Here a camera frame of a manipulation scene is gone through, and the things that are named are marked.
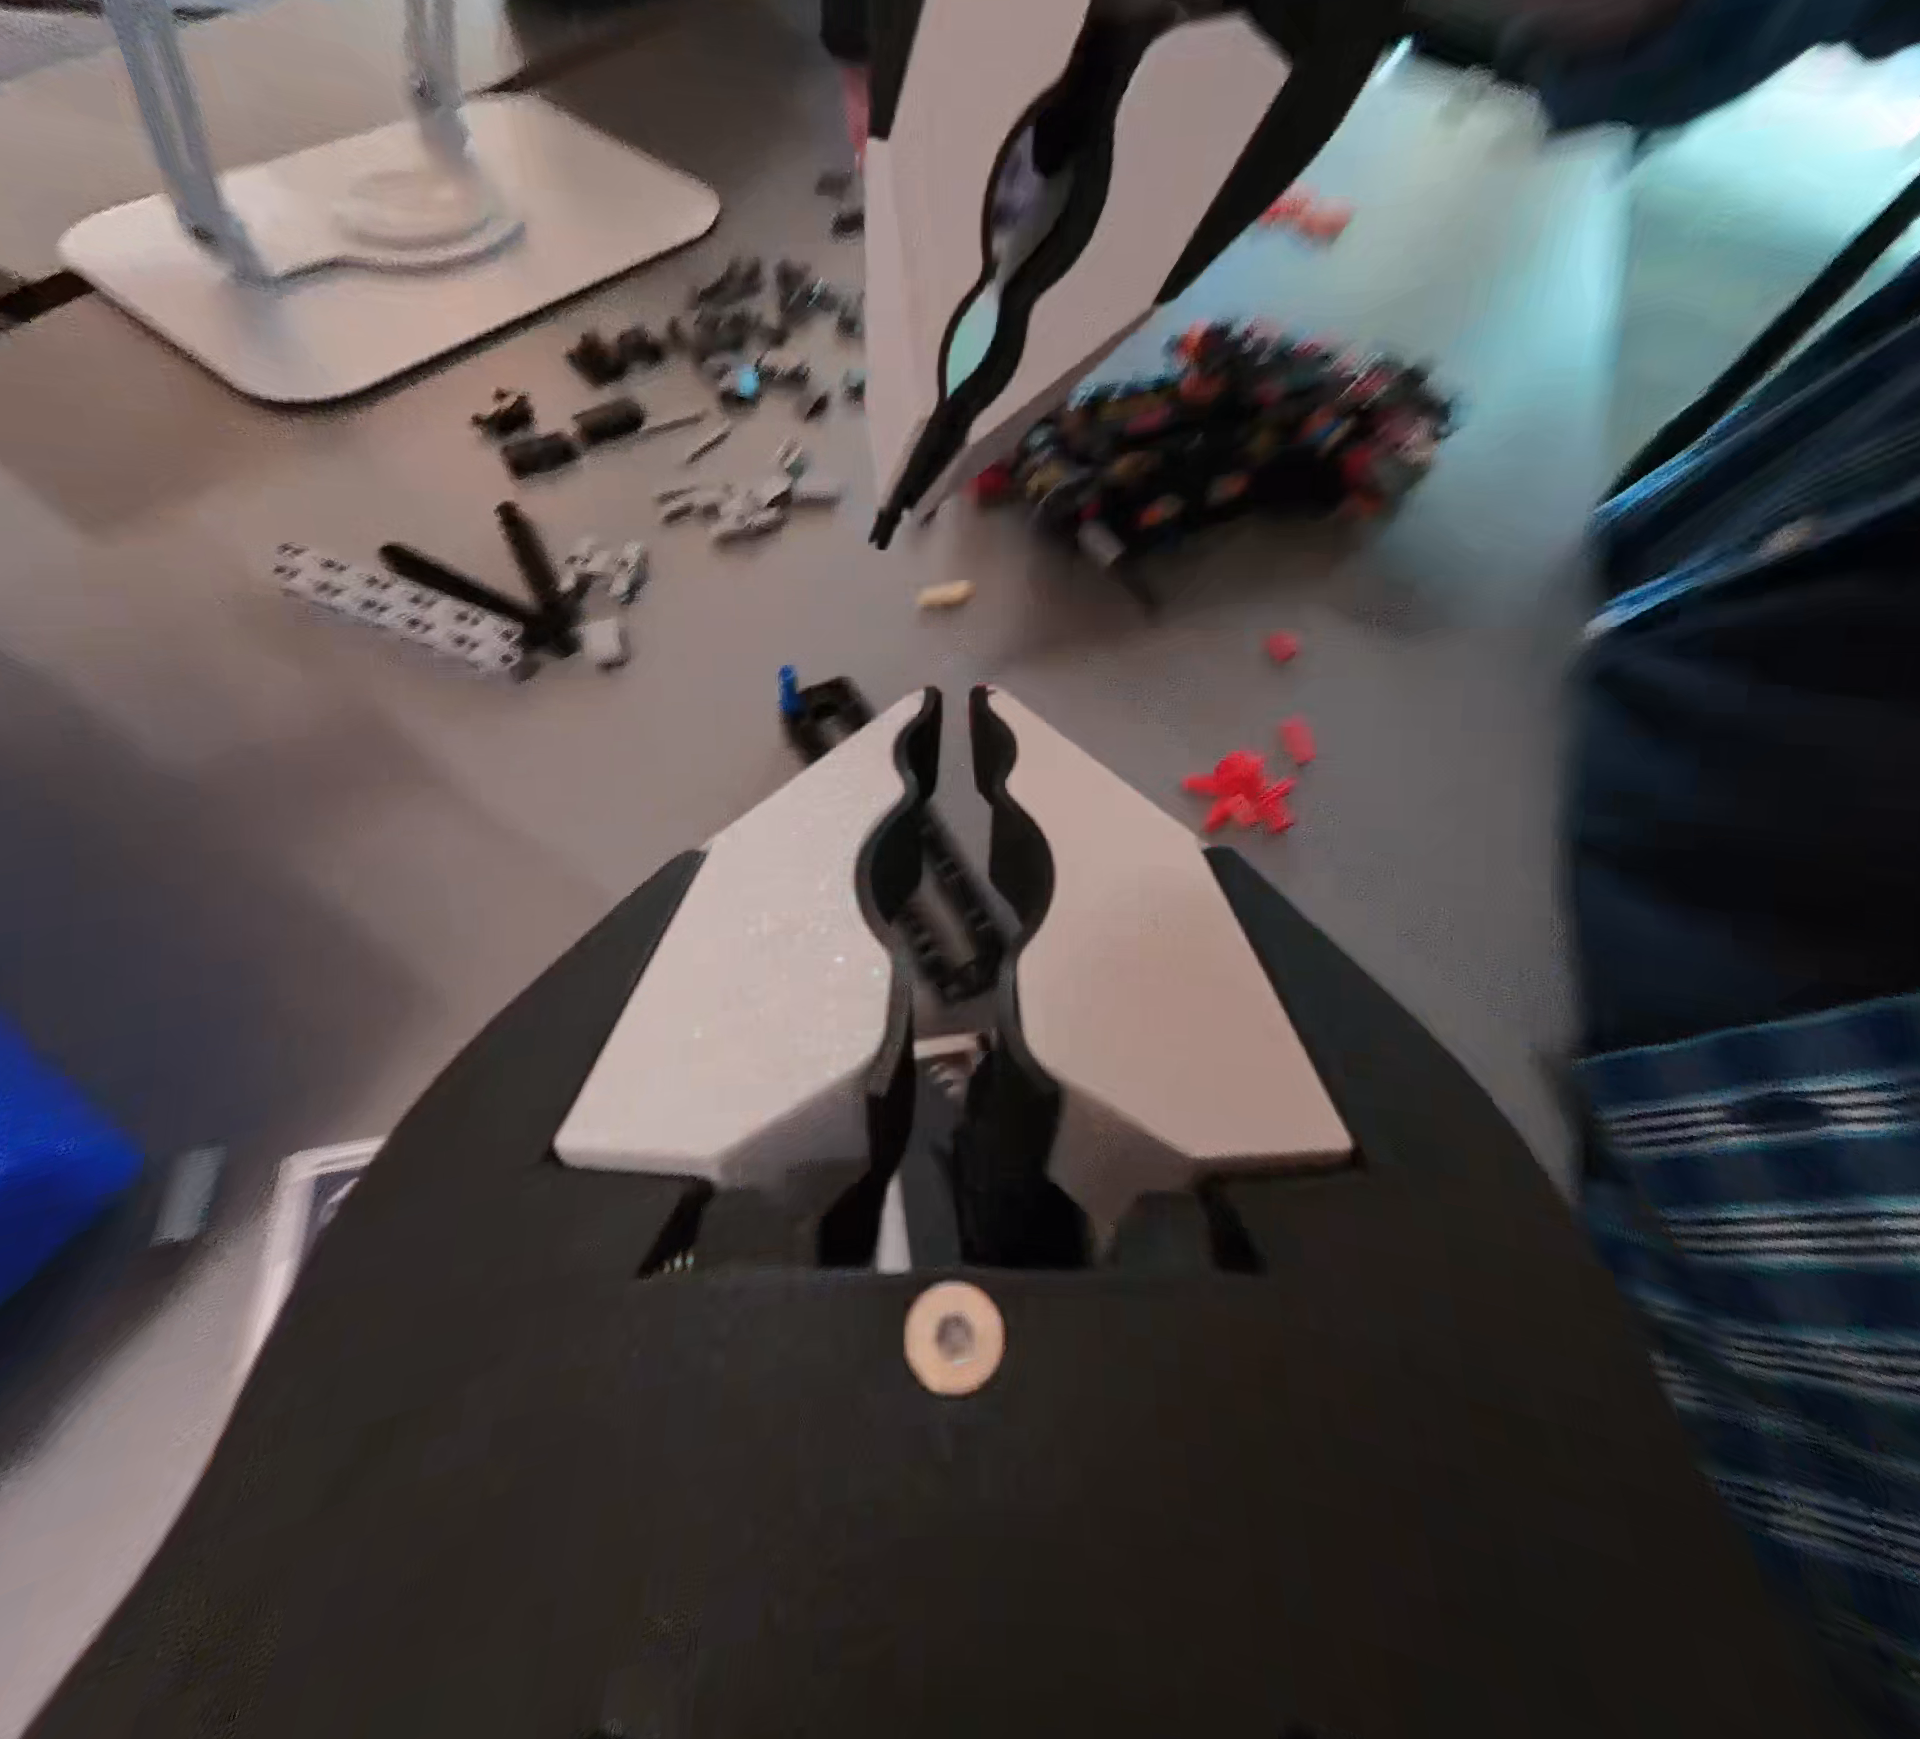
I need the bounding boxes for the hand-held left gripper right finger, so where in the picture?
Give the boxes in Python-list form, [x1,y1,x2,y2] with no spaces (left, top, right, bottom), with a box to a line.
[962,688,1358,1272]

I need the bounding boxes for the black strap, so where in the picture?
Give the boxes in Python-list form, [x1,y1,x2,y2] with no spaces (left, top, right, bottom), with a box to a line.
[1606,174,1920,486]

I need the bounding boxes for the blue box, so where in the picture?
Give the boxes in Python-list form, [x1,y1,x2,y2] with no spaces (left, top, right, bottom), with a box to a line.
[0,1009,148,1311]

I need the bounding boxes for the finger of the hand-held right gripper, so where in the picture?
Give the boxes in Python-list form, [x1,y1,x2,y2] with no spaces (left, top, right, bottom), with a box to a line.
[886,9,1298,550]
[863,0,1091,550]

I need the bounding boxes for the white stand base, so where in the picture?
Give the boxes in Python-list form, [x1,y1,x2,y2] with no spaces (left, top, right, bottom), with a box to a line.
[57,87,725,407]

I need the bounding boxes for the light grey lego beam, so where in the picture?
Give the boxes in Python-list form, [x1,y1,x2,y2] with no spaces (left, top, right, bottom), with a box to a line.
[275,541,514,650]
[300,573,539,685]

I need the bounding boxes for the black lego axle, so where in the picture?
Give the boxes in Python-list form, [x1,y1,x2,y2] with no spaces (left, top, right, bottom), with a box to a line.
[376,541,576,650]

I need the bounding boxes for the black lego frame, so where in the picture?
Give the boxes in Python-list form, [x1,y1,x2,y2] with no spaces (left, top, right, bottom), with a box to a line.
[780,672,1032,1013]

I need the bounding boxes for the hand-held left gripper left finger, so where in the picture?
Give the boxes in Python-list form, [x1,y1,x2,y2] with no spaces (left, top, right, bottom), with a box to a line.
[556,688,946,1272]

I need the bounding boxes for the pile of dark grey lego pieces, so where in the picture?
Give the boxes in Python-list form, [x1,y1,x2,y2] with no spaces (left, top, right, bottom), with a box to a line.
[471,169,875,548]

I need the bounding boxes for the lego sticker sheet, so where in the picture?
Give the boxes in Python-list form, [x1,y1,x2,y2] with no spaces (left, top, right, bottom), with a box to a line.
[244,1140,388,1373]

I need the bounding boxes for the scatter of red lego pins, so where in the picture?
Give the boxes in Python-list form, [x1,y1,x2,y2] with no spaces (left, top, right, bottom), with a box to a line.
[1180,629,1323,843]

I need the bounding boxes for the grey lego tube piece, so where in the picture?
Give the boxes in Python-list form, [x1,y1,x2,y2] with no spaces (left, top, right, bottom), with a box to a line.
[148,1150,228,1252]

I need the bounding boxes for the pile of multicoloured lego pieces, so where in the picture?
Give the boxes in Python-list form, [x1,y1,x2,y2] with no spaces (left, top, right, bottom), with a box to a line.
[973,324,1461,575]

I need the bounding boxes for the person's blue striped clothing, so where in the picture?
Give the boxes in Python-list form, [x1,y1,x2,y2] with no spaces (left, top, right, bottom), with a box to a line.
[1558,193,1920,1739]

